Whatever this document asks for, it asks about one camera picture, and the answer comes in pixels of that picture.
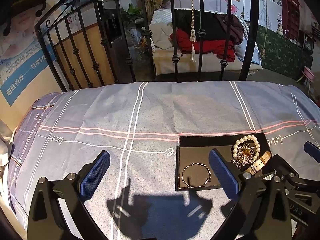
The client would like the pink stool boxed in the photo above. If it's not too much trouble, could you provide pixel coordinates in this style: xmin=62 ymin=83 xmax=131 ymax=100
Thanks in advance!
xmin=296 ymin=66 xmax=315 ymax=93

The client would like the red phone booth cabinet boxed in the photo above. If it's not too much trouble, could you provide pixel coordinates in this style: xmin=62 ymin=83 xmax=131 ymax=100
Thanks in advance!
xmin=282 ymin=0 xmax=300 ymax=40

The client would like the red garment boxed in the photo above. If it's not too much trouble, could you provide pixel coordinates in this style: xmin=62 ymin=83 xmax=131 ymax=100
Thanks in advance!
xmin=176 ymin=29 xmax=235 ymax=62

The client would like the green patterned table cloth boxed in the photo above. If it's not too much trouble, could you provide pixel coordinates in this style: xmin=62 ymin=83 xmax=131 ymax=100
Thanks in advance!
xmin=256 ymin=25 xmax=313 ymax=80

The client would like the white wicker swing chair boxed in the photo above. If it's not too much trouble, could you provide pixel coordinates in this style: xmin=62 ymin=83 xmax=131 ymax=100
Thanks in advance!
xmin=149 ymin=9 xmax=249 ymax=76

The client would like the black iron bed frame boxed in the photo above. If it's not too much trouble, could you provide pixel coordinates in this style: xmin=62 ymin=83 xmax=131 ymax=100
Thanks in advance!
xmin=35 ymin=0 xmax=259 ymax=92

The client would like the black jewelry tray box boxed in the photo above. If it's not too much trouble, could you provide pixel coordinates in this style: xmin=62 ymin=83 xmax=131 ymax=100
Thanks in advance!
xmin=175 ymin=132 xmax=275 ymax=192

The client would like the thin gold bangle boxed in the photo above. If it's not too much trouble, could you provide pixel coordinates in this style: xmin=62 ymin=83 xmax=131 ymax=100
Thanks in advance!
xmin=181 ymin=163 xmax=212 ymax=188

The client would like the white pearl bracelet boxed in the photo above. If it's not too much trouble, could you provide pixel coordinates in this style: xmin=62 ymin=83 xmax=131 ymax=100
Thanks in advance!
xmin=231 ymin=134 xmax=261 ymax=163

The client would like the black garment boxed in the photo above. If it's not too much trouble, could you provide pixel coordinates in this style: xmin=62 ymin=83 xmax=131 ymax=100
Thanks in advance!
xmin=175 ymin=10 xmax=226 ymax=41

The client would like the beige strap wristwatch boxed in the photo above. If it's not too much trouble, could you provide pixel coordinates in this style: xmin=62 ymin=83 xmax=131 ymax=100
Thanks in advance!
xmin=241 ymin=151 xmax=272 ymax=178

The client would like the white tassel cord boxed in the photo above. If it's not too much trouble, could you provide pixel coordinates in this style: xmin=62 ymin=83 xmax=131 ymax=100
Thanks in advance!
xmin=188 ymin=0 xmax=197 ymax=62

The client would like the dark maroon jacket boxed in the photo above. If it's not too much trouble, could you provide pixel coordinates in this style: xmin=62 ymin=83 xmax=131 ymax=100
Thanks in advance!
xmin=216 ymin=14 xmax=244 ymax=46

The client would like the white ceramic vase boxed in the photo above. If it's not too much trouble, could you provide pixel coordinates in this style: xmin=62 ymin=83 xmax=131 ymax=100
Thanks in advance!
xmin=277 ymin=24 xmax=284 ymax=36

